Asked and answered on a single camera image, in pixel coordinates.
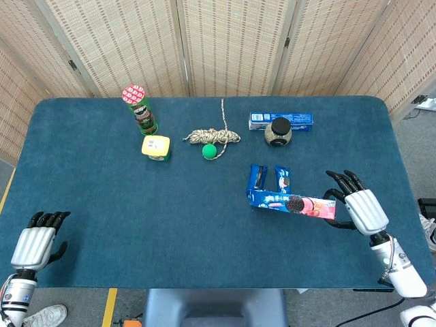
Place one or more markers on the black screen hinge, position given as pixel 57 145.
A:
pixel 287 42
pixel 72 64

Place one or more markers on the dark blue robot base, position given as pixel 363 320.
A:
pixel 214 308

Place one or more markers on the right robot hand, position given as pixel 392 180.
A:
pixel 366 213

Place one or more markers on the blue felt table cloth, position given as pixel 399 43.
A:
pixel 136 211

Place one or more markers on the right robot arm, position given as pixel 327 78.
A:
pixel 402 269

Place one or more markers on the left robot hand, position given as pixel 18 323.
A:
pixel 32 248

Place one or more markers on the white paper scrap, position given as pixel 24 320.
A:
pixel 302 290

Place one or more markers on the bamboo folding screen panel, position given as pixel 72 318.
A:
pixel 408 51
pixel 119 41
pixel 235 41
pixel 334 44
pixel 34 41
pixel 13 102

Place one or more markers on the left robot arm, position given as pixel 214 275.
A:
pixel 18 294

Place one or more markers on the blue cookie box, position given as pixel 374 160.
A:
pixel 299 119

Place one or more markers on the orange object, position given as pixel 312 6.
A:
pixel 132 323

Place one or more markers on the dark green plastic bin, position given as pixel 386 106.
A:
pixel 425 206

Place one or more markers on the green Pringles can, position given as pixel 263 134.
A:
pixel 143 116

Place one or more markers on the glass jar with black lid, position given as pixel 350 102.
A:
pixel 278 133

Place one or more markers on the blue and pink Oreo box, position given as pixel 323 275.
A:
pixel 293 204

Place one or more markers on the black plug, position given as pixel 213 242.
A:
pixel 419 99

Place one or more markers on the grey white sneaker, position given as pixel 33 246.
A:
pixel 431 231

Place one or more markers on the green container with yellow lid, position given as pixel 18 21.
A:
pixel 155 146

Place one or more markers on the green ball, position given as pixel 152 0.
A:
pixel 209 151

